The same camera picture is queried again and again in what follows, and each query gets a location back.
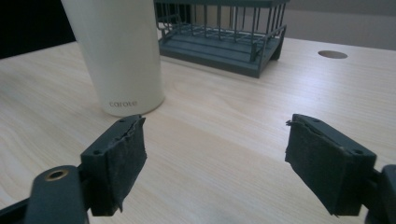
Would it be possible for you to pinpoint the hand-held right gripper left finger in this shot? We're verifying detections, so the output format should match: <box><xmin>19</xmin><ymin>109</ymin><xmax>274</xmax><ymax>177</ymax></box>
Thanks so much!
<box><xmin>79</xmin><ymin>114</ymin><xmax>148</xmax><ymax>217</ymax></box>

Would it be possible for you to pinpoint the dark green wire rack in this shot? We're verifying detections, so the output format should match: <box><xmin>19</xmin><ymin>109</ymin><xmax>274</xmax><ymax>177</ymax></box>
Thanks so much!
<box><xmin>153</xmin><ymin>0</ymin><xmax>291</xmax><ymax>79</ymax></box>

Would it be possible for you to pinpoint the white cup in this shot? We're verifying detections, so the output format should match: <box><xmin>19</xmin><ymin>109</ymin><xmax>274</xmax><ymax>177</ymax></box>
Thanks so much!
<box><xmin>60</xmin><ymin>0</ymin><xmax>166</xmax><ymax>118</ymax></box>

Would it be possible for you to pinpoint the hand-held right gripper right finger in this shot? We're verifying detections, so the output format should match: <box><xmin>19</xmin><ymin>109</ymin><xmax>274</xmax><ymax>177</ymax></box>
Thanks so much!
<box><xmin>284</xmin><ymin>113</ymin><xmax>377</xmax><ymax>217</ymax></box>

